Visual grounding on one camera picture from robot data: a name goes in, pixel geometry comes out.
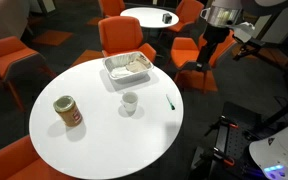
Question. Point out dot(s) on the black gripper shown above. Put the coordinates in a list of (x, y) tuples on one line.
[(213, 36)]

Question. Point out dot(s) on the white mug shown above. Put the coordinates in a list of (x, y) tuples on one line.
[(129, 101)]

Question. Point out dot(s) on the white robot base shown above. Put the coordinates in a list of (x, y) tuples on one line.
[(271, 155)]

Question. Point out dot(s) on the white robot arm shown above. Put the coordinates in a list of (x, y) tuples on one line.
[(224, 16)]

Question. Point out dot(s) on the orange chair at right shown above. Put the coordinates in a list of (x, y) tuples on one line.
[(184, 50)]

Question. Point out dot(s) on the orange chair far right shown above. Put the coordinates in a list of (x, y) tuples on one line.
[(188, 12)]

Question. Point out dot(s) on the small black box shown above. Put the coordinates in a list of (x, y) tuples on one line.
[(167, 18)]

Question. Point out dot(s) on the white round background table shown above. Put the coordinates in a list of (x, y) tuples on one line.
[(150, 17)]

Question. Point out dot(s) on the cloth in tray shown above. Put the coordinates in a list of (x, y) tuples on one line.
[(137, 65)]

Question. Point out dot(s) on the green marker pen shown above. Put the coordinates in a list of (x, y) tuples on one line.
[(170, 103)]

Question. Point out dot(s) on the upper orange black clamp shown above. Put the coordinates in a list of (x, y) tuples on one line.
[(222, 121)]

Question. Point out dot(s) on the orange black clamp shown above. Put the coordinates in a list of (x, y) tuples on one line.
[(218, 155), (222, 121)]

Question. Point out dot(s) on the aluminium foil tray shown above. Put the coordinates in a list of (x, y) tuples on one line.
[(120, 60)]

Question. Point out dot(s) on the black mounting plate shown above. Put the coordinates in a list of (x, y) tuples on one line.
[(235, 142)]

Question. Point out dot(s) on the orange chair behind table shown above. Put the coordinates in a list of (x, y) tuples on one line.
[(122, 34)]

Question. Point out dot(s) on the orange chair far left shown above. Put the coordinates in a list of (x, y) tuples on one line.
[(111, 7)]

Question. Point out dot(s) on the lower orange black clamp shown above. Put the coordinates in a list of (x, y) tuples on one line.
[(218, 155)]

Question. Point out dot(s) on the peanut butter jar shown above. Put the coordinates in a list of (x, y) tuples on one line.
[(67, 109)]

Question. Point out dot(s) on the orange chair at left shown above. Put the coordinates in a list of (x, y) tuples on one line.
[(16, 58)]

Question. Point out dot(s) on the orange chair front left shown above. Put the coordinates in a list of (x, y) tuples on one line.
[(20, 161)]

